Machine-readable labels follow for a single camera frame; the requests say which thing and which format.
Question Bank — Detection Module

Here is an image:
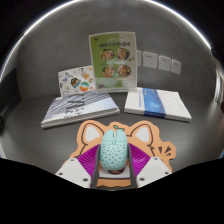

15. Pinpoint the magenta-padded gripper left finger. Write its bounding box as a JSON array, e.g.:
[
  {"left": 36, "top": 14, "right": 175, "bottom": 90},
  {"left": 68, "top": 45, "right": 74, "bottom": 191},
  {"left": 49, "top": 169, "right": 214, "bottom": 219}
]
[{"left": 55, "top": 143, "right": 102, "bottom": 190}]

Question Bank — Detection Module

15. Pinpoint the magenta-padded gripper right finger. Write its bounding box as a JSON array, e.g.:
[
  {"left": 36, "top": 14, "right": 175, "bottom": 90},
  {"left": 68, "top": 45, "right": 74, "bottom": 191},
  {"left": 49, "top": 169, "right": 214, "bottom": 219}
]
[{"left": 126, "top": 142, "right": 173, "bottom": 190}]

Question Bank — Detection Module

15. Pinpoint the mint green perforated computer mouse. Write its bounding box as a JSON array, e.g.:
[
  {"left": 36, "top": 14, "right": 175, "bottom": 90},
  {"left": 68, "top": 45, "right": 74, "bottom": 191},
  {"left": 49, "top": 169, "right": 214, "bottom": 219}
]
[{"left": 99, "top": 129, "right": 130, "bottom": 172}]

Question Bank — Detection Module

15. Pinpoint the orange corgi-shaped mouse pad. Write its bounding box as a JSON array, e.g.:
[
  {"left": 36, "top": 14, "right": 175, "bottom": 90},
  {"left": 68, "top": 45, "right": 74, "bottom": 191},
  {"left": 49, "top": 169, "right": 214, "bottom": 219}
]
[{"left": 69, "top": 119, "right": 177, "bottom": 189}]

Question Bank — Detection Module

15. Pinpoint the grey striped book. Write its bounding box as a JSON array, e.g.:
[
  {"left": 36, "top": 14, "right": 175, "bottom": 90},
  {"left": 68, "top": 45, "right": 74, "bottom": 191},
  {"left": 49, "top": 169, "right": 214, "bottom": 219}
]
[{"left": 40, "top": 91, "right": 121, "bottom": 130}]

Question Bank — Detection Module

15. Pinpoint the white book with blue band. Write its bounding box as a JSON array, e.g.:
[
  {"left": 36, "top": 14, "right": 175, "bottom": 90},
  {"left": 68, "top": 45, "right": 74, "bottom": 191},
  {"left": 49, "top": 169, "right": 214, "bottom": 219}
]
[{"left": 123, "top": 87, "right": 193, "bottom": 123}]

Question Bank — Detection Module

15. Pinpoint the white sticker sheet card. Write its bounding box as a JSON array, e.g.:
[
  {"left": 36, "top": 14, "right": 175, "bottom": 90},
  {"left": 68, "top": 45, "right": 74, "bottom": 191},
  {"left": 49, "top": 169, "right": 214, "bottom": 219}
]
[{"left": 57, "top": 65, "right": 97, "bottom": 98}]

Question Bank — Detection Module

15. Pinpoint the green food menu sign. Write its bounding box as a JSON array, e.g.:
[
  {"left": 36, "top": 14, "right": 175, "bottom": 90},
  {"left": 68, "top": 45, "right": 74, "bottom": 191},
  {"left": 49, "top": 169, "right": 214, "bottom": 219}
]
[{"left": 88, "top": 31, "right": 139, "bottom": 94}]

